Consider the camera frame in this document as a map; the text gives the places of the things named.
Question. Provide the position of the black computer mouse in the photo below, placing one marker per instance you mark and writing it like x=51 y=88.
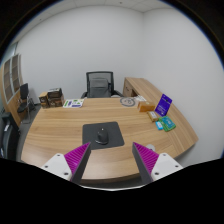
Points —
x=102 y=136

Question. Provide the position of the small white round cap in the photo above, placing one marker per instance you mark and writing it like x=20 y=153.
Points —
x=150 y=147

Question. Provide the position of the grey round disc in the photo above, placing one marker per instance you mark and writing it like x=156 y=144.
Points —
x=127 y=102

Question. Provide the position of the purple standing card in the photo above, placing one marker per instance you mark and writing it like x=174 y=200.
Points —
x=163 y=105

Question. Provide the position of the black cardboard box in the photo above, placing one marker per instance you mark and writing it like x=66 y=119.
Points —
x=54 y=93

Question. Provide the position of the black mesh office chair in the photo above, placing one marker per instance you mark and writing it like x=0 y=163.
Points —
x=99 y=87

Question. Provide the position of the wooden side desk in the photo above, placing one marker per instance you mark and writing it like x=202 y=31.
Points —
x=136 y=86

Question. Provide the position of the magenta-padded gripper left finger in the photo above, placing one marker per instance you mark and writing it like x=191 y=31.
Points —
x=63 y=165

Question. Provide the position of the dark grey mouse pad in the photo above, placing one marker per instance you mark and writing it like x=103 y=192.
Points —
x=115 y=133

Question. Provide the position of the black visitor chair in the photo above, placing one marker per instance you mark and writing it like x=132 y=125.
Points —
x=24 y=91

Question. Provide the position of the white sheet with coloured prints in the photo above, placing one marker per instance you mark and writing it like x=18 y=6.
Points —
x=73 y=103

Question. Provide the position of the small tan box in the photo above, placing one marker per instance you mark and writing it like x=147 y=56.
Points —
x=153 y=116

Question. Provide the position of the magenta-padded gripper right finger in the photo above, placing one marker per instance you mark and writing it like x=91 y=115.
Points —
x=160 y=165

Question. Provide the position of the black leather office chair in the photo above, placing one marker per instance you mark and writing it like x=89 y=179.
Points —
x=7 y=136

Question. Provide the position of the green pack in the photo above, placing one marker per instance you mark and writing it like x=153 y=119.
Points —
x=168 y=123

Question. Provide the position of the orange box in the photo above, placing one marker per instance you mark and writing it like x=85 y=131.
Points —
x=146 y=106

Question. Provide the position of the wooden shelf unit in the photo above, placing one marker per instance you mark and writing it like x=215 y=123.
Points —
x=10 y=100

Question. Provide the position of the small blue pack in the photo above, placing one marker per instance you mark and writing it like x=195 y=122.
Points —
x=159 y=125

